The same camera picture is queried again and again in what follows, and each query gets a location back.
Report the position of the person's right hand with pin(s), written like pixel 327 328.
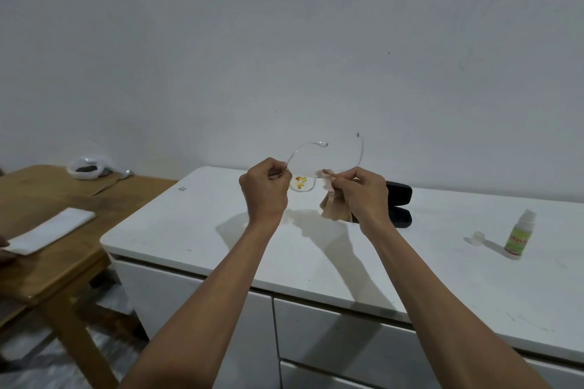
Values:
pixel 365 199

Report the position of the person's left hand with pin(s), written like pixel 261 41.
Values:
pixel 264 192

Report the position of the person's right thumb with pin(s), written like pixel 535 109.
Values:
pixel 343 180

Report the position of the person's left thumb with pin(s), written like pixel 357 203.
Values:
pixel 283 174

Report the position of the beige cleaning cloth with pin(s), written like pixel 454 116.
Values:
pixel 335 208

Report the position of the clear frameless glasses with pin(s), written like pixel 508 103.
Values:
pixel 310 145

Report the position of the person's left forearm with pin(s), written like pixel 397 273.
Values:
pixel 214 302

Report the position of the person's right forearm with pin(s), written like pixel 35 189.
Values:
pixel 438 311

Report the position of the black glasses case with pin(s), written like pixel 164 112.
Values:
pixel 400 202

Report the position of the clear bottle cap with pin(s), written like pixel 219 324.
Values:
pixel 477 238

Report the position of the white cabinet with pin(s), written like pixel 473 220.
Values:
pixel 456 284

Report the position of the metal spoon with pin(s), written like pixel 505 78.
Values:
pixel 122 173

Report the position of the white green-label spray bottle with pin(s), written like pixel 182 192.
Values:
pixel 518 238

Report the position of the clear plastic bag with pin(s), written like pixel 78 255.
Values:
pixel 86 165

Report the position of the wooden table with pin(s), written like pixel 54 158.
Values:
pixel 54 202

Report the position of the white folded cloth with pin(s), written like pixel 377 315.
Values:
pixel 50 230

